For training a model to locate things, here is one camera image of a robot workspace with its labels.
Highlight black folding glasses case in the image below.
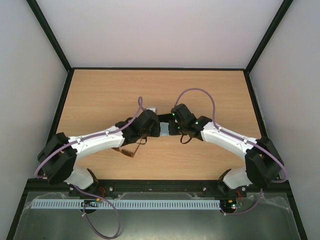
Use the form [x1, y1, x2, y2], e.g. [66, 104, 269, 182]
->
[158, 113, 176, 136]

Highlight brown translucent sunglasses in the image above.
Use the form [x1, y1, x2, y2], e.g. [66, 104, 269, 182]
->
[112, 130, 149, 158]

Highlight blue cleaning cloth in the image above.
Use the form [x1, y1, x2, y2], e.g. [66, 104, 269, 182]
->
[160, 122, 170, 136]

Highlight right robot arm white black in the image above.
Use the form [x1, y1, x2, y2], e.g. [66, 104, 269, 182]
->
[171, 103, 284, 196]

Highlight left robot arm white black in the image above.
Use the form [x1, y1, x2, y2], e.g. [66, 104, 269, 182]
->
[37, 108, 160, 190]

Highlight right base electronics board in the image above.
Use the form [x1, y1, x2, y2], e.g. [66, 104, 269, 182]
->
[220, 192, 244, 214]

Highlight base electronics board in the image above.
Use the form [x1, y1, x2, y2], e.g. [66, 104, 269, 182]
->
[79, 197, 104, 208]
[220, 192, 244, 214]

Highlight left base electronics board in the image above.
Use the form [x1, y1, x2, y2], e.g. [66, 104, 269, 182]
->
[79, 197, 104, 208]

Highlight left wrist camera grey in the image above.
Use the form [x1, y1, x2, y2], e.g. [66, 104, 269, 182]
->
[146, 107, 157, 113]

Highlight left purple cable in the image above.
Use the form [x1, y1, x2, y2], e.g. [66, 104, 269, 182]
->
[34, 96, 144, 238]

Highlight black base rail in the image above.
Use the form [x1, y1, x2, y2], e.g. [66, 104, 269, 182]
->
[98, 179, 227, 198]

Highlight light blue slotted cable duct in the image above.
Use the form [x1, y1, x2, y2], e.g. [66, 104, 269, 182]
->
[30, 199, 221, 210]

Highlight black metal frame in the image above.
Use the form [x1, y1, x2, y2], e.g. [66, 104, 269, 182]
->
[0, 0, 320, 240]

